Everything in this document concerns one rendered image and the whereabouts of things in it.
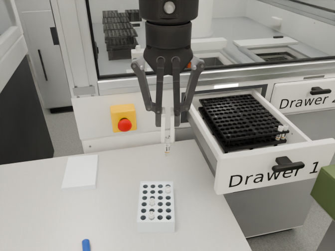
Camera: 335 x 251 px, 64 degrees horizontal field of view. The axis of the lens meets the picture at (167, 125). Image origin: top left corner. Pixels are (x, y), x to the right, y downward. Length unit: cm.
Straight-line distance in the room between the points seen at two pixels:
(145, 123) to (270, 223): 90
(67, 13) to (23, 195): 48
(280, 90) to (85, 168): 66
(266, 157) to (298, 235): 112
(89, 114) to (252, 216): 92
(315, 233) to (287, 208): 34
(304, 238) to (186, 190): 109
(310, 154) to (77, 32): 63
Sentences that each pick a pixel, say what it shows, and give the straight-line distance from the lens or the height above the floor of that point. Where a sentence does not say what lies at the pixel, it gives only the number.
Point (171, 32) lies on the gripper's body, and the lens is 43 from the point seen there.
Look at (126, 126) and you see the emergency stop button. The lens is 77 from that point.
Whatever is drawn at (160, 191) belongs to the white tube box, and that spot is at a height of 79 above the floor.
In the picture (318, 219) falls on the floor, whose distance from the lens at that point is 185.
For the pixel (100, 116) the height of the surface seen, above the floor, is 88.
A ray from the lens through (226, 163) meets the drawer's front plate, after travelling 60.
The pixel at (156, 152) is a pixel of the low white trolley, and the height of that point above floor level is 76.
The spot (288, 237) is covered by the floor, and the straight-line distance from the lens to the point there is 170.
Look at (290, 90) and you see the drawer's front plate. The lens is 99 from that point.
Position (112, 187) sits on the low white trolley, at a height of 76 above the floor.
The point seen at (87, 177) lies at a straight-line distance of 78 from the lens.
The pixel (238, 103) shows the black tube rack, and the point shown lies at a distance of 86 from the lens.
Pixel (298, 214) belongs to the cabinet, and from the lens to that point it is 157.
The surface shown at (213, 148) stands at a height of 89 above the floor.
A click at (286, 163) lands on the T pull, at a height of 91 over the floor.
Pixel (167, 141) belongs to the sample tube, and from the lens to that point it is 55.
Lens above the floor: 130
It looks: 33 degrees down
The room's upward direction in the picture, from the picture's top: straight up
